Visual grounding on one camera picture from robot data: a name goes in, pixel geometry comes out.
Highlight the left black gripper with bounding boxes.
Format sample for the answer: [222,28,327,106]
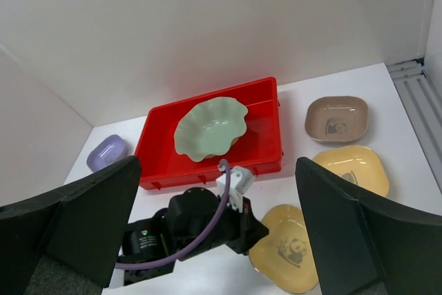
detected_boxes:
[157,187,269,260]

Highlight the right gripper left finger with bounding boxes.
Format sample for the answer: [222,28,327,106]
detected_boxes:
[1,156,141,294]

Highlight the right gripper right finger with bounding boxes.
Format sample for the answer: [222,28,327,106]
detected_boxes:
[295,157,441,294]

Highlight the yellow square plate front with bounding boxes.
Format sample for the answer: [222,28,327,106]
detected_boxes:
[249,204,318,294]

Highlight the yellow square plate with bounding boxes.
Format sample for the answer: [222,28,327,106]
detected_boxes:
[313,145,390,197]
[249,204,318,294]

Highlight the large green scalloped bowl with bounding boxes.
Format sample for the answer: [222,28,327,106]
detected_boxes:
[173,97,249,162]

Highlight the purple square plate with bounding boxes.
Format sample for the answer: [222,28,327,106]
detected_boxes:
[86,134,128,173]

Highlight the brown square plate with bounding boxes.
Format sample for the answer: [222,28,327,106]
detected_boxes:
[305,96,369,144]

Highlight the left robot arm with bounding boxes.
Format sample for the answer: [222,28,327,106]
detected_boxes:
[117,187,269,264]

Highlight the red plastic bin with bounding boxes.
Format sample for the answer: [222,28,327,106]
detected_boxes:
[135,77,283,190]

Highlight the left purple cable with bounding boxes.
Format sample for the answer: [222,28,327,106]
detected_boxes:
[115,159,232,271]

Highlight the aluminium side rail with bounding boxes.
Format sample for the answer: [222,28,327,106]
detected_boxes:
[387,61,441,187]

